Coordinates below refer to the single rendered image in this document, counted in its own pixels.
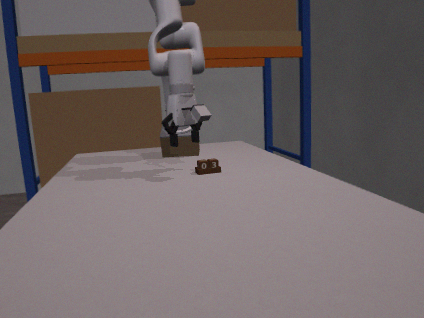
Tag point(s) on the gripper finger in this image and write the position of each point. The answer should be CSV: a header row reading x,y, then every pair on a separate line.
x,y
170,130
195,132

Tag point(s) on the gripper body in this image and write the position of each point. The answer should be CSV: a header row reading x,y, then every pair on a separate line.
x,y
175,103

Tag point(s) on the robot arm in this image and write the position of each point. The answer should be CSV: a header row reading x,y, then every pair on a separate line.
x,y
182,64

